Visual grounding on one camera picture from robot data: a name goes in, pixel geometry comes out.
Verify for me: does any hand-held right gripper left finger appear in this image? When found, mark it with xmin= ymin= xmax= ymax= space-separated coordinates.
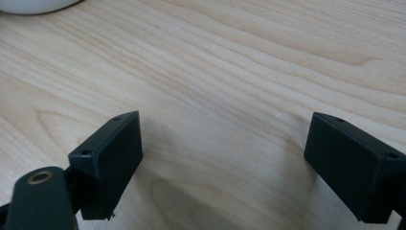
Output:
xmin=63 ymin=110 xmax=144 ymax=221

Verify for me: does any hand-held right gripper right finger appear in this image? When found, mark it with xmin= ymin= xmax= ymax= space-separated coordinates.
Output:
xmin=304 ymin=111 xmax=406 ymax=224

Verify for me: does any white grey pedal trash can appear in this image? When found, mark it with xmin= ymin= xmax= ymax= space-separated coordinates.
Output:
xmin=0 ymin=0 xmax=84 ymax=15

